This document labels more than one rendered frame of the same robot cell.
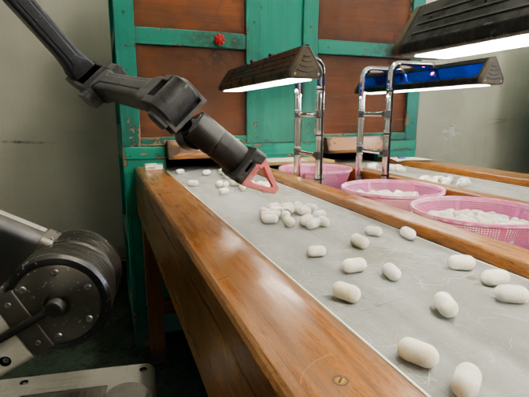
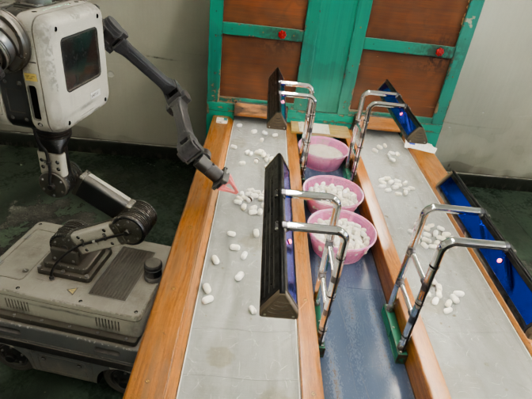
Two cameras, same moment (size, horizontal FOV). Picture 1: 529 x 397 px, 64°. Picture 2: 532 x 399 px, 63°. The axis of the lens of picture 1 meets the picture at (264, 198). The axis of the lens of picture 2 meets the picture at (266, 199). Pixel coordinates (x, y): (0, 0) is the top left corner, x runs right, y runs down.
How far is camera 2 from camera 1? 1.10 m
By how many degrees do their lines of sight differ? 27
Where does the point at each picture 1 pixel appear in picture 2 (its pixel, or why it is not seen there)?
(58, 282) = (128, 225)
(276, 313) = (179, 262)
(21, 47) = not seen: outside the picture
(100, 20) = not seen: outside the picture
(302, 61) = (275, 120)
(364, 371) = (181, 288)
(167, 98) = (184, 151)
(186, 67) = (256, 51)
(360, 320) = (209, 271)
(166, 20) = (245, 17)
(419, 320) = (226, 278)
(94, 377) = (151, 247)
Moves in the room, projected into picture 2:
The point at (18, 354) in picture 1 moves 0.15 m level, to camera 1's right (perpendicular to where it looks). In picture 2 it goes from (115, 242) to (150, 255)
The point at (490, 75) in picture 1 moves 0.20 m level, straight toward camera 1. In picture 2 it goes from (415, 138) to (385, 149)
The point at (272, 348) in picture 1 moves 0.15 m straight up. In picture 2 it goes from (166, 274) to (165, 235)
